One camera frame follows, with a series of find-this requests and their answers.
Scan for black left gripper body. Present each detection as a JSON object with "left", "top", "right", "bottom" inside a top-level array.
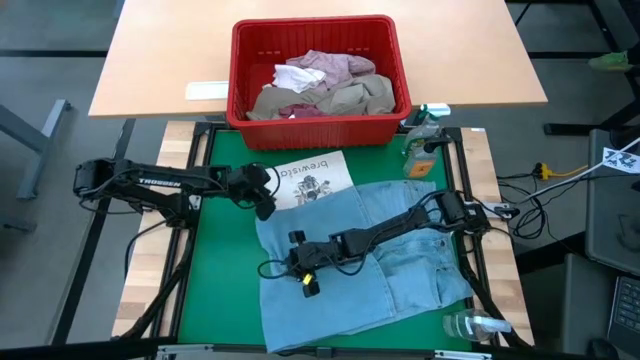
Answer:
[{"left": 227, "top": 163, "right": 277, "bottom": 201}]

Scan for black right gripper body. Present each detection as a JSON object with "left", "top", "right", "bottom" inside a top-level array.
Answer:
[{"left": 287, "top": 234, "right": 351, "bottom": 279}]

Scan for light blue denim jeans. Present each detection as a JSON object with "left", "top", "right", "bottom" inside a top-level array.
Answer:
[{"left": 254, "top": 179, "right": 474, "bottom": 354}]

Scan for white printed tote bag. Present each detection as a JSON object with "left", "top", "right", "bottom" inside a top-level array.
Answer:
[{"left": 264, "top": 149, "right": 356, "bottom": 211}]

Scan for red plastic laundry basket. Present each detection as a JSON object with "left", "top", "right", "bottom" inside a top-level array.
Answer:
[{"left": 225, "top": 14, "right": 413, "bottom": 151}]

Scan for green table mat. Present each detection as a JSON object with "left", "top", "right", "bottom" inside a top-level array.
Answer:
[{"left": 177, "top": 128, "right": 474, "bottom": 346}]

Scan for white label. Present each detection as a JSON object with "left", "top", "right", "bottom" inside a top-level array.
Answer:
[{"left": 185, "top": 80, "right": 230, "bottom": 101}]

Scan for white garment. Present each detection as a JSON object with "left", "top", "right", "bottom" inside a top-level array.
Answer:
[{"left": 272, "top": 63, "right": 327, "bottom": 95}]

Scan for spray bottle with orange label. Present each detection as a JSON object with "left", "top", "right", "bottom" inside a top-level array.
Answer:
[{"left": 402, "top": 103, "right": 451, "bottom": 180}]

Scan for beige garment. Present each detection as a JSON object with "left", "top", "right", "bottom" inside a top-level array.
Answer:
[{"left": 245, "top": 73, "right": 396, "bottom": 122}]

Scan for pink garment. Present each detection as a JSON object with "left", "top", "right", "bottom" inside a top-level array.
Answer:
[{"left": 277, "top": 48, "right": 377, "bottom": 120}]

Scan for clear empty plastic bottle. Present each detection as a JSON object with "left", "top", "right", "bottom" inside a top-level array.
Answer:
[{"left": 442, "top": 308, "right": 514, "bottom": 344}]

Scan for light wooden desk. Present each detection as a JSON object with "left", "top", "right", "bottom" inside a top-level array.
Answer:
[{"left": 88, "top": 0, "right": 549, "bottom": 120}]

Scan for white power strip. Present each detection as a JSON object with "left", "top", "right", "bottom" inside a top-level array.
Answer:
[{"left": 487, "top": 203, "right": 521, "bottom": 220}]

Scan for grey metal table leg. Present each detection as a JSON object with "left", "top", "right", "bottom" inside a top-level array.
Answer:
[{"left": 0, "top": 98, "right": 74, "bottom": 201}]

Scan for grey furniture panel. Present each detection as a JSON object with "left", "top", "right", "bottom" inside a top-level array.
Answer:
[{"left": 584, "top": 128, "right": 640, "bottom": 277}]

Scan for black computer mouse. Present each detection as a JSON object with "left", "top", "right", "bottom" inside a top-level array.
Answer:
[{"left": 587, "top": 338, "right": 620, "bottom": 360}]

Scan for laptop keyboard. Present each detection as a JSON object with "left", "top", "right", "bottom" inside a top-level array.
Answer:
[{"left": 607, "top": 276, "right": 640, "bottom": 346}]

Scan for white printed paper tag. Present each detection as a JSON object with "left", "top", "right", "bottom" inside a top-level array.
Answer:
[{"left": 602, "top": 146, "right": 640, "bottom": 175}]

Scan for light green shoe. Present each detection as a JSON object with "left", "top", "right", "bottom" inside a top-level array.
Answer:
[{"left": 588, "top": 49, "right": 635, "bottom": 73}]

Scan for black metal table frame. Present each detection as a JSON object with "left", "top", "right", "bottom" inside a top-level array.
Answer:
[{"left": 112, "top": 121, "right": 534, "bottom": 359}]

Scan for black cable bundle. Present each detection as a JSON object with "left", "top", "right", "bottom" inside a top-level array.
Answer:
[{"left": 499, "top": 167, "right": 554, "bottom": 241}]

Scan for yellow extension cord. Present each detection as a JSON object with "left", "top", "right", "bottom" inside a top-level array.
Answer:
[{"left": 535, "top": 162, "right": 592, "bottom": 181}]

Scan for white cable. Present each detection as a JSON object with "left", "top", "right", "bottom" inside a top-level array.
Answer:
[{"left": 527, "top": 135, "right": 640, "bottom": 201}]

